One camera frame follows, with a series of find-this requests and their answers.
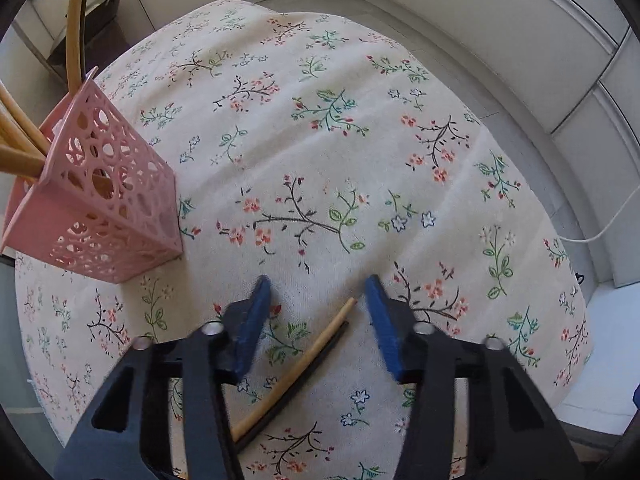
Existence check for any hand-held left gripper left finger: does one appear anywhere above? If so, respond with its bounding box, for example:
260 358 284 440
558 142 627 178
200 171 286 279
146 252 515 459
52 274 272 480

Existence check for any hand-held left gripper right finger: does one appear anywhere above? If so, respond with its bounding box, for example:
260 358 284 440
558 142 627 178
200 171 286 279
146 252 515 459
364 274 584 480

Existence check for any wooden chopstick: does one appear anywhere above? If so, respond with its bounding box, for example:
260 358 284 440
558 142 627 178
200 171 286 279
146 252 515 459
0 110 37 156
0 82 51 154
230 297 358 443
0 145 49 179
65 0 94 89

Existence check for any black chopstick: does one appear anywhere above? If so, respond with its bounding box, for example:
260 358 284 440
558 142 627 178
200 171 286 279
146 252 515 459
235 321 350 453

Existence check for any pink perforated plastic basket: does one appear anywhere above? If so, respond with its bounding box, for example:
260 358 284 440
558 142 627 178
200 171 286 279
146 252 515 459
0 66 184 285

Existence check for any floral tablecloth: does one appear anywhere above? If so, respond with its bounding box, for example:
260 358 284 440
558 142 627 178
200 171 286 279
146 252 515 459
14 0 591 480

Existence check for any row of white cabinet doors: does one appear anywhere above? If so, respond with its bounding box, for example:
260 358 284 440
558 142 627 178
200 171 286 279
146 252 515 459
220 0 640 286

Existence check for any brown stand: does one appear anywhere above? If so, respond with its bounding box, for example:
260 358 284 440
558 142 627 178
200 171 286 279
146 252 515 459
47 0 123 68

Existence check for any white cable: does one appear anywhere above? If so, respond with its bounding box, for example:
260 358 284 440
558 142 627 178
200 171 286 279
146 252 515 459
557 195 631 244

